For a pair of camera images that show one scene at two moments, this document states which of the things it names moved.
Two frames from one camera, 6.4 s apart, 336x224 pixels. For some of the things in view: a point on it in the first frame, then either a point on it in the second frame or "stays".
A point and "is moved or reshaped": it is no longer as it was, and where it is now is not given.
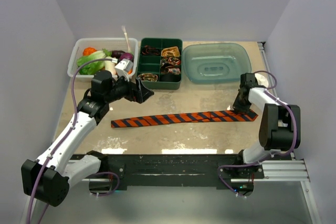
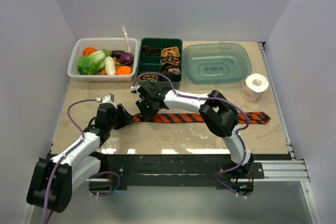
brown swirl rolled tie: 148,77 stays
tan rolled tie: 172,51 stays
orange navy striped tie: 243,114 is moved or reshaped
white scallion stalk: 126,35 stays
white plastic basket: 114,44 stays
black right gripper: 238,108 → 146,115
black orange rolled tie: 147,50 stays
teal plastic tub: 216,62 stays
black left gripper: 139,95 → 125,118
